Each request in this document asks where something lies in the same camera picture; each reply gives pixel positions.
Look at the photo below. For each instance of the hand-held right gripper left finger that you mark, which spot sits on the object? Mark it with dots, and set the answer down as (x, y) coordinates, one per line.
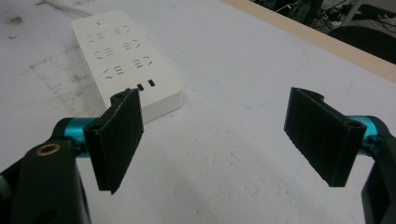
(115, 137)

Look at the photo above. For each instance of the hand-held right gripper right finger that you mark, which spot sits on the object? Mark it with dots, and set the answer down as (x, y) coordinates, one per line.
(323, 137)

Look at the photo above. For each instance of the white power strip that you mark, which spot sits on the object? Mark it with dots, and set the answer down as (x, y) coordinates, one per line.
(124, 59)

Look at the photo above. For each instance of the black office chair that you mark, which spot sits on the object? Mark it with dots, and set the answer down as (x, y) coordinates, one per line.
(367, 42)

